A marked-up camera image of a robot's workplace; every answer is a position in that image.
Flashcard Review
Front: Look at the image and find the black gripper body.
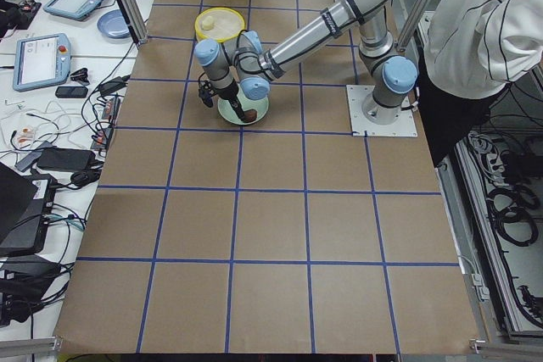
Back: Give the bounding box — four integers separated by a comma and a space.
218, 81, 238, 101

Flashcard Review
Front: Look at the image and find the brown steamed bun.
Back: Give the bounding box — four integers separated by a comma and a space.
243, 109, 258, 123

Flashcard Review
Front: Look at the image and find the white steamed bun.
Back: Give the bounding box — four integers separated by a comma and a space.
201, 16, 215, 31

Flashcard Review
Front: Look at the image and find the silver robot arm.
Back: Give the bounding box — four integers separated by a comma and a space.
194, 0, 418, 125

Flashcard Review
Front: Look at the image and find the light green plate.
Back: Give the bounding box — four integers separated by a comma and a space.
218, 89, 269, 125

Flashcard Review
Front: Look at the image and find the blue plate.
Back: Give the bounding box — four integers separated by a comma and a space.
97, 9, 131, 39

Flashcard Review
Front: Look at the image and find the near teach pendant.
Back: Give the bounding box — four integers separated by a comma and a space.
13, 33, 71, 92

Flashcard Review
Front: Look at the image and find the black laptop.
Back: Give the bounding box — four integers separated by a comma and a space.
1, 164, 57, 257

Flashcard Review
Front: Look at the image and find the person in white jacket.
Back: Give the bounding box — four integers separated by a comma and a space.
418, 0, 542, 165

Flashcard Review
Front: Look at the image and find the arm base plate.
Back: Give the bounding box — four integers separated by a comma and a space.
345, 85, 417, 137

